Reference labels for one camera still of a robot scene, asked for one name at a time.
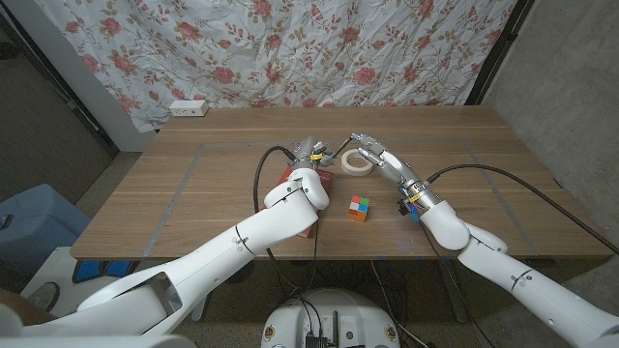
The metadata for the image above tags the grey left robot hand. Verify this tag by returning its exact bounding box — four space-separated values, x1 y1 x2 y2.
288 135 336 170

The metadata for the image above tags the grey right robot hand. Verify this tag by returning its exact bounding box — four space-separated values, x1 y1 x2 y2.
351 132 442 217

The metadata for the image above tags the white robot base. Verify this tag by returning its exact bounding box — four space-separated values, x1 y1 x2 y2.
260 288 401 348

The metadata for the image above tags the red hardcover notebook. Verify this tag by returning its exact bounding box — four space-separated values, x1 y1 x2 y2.
260 166 335 239

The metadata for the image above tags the beige masking tape roll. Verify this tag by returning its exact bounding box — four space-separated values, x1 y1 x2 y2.
340 148 376 177

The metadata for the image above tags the multicoloured Rubik's cube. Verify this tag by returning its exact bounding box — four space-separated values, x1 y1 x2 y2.
347 194 370 223

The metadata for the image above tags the floral backdrop cloth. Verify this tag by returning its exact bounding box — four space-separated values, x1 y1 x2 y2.
33 0 518 134

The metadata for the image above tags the white power strip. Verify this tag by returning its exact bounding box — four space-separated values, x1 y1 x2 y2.
168 99 210 118

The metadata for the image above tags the black round floor object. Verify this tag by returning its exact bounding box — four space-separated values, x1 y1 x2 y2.
224 263 257 285

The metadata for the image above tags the grey table leg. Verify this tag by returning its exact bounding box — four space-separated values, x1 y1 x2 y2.
437 258 469 324

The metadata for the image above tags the black backdrop stand pole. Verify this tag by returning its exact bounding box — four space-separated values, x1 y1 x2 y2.
466 0 536 105

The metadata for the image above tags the white table leg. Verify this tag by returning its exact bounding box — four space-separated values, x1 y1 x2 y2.
192 294 212 323

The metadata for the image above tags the blue black foot pedal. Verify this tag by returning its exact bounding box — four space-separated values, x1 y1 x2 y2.
72 260 130 284

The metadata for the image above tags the white floor board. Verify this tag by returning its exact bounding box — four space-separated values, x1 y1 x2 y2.
21 246 136 310

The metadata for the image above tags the blue plastic bin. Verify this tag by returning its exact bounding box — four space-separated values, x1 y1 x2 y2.
0 183 93 276

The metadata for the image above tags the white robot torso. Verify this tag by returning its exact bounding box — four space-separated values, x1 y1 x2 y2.
0 333 197 348

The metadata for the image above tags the grey sneaker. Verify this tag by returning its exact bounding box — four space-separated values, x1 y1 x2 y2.
28 282 62 311

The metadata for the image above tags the person's bare leg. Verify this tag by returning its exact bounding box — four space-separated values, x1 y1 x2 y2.
0 288 57 326

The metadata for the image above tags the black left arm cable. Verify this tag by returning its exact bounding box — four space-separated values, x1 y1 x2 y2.
252 145 297 291

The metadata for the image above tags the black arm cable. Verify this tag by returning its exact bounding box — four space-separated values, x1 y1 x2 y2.
427 163 619 255
252 145 297 291

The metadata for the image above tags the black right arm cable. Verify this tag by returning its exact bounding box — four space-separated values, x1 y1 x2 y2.
427 163 619 255

